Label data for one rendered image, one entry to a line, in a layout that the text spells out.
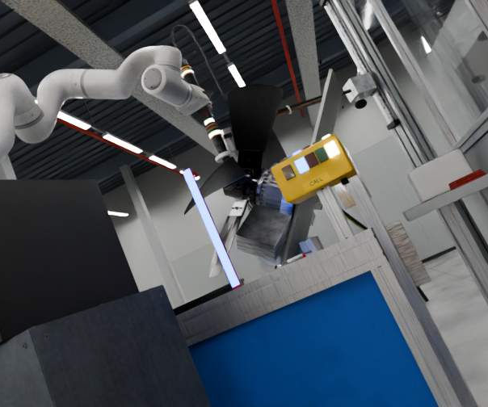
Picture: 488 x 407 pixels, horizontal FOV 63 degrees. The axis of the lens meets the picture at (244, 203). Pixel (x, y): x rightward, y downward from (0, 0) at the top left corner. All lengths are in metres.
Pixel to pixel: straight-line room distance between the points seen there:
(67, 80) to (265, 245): 0.79
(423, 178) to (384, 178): 5.53
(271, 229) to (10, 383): 0.80
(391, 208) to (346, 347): 5.97
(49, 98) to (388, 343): 1.17
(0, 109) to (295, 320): 0.96
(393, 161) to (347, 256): 6.11
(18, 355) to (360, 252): 0.65
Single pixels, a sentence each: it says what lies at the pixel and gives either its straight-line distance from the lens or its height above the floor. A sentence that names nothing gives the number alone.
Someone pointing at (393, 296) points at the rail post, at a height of 0.71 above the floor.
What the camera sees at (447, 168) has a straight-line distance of 1.40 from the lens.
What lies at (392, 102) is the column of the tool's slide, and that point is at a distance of 1.69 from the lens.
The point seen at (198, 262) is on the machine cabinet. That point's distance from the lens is 8.84.
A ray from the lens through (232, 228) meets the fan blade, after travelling 1.39.
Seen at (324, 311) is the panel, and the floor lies 0.73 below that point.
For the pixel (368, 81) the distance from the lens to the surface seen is 1.69.
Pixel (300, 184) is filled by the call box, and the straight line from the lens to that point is 0.88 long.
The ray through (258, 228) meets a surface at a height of 1.00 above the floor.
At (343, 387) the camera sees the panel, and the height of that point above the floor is 0.57.
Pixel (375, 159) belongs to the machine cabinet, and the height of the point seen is 1.80.
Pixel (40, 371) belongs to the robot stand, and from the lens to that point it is 0.66.
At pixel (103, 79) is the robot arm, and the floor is 1.58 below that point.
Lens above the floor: 0.86
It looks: 10 degrees up
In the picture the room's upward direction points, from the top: 24 degrees counter-clockwise
